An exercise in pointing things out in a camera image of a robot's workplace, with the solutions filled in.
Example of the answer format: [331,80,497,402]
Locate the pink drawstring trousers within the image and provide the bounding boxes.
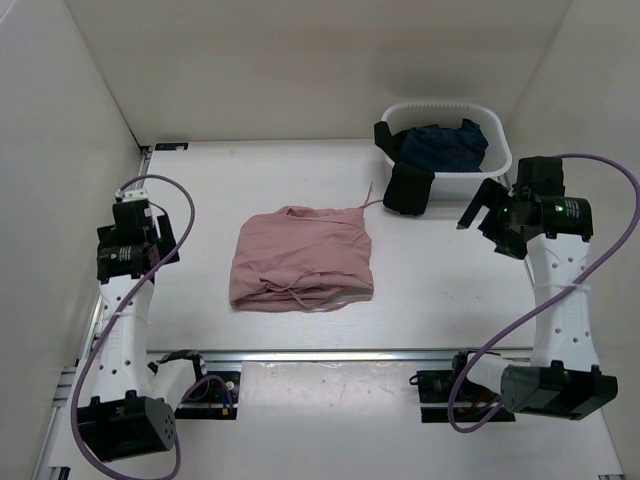
[229,197,377,313]

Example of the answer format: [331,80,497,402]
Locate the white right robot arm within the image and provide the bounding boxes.
[449,156,618,421]

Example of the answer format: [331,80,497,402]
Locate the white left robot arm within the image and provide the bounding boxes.
[77,199,210,462]

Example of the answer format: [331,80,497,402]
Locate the blue denim jeans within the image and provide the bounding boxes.
[402,119,489,173]

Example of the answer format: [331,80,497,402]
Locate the black garment in basket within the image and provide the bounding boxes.
[373,121,435,217]

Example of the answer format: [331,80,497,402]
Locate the white plastic basket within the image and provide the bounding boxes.
[375,100,512,201]

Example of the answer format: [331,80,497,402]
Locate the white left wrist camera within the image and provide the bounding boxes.
[115,188,149,204]

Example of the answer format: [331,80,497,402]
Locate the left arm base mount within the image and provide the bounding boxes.
[147,349,241,420]

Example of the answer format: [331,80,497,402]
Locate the aluminium table frame rail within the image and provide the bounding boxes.
[29,142,626,480]

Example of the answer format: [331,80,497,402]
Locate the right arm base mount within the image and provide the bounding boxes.
[410,349,517,424]

